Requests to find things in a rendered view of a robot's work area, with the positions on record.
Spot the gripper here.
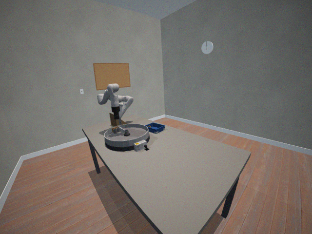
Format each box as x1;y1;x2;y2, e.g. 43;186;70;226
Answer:
111;101;124;125

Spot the blue crate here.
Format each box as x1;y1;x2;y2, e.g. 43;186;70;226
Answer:
146;123;165;134

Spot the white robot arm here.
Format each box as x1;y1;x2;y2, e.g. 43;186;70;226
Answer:
97;84;134;117

